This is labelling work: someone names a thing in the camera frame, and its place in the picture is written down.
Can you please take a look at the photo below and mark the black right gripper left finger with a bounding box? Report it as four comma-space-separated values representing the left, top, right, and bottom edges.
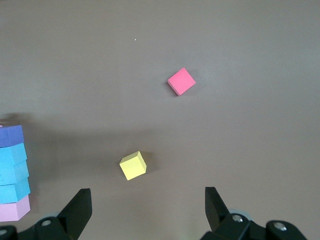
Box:
0, 188, 93, 240

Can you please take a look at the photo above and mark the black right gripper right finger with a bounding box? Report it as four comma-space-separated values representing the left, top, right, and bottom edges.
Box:
199, 186, 308, 240

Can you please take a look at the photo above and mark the blue foam cube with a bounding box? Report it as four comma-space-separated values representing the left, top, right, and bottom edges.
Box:
0, 177, 31, 204
0, 142, 28, 167
0, 158, 30, 187

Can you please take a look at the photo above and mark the yellow foam cube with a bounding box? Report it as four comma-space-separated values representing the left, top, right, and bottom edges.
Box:
119, 150, 148, 182

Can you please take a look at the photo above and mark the purple foam cube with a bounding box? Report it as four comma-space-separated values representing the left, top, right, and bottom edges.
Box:
0, 124, 25, 148

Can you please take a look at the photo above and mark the brown table mat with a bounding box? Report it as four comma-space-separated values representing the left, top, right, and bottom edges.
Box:
0, 0, 320, 240

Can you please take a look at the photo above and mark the red foam cube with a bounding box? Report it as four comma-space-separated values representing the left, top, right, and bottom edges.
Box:
166, 66, 197, 97

